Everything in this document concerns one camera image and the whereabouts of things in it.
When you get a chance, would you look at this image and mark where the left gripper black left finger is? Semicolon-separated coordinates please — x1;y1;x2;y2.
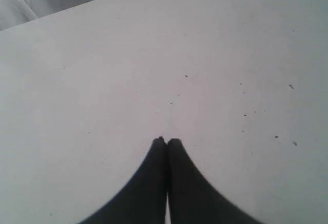
82;137;168;223

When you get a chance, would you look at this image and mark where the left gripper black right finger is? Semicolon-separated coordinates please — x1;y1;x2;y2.
167;138;259;223

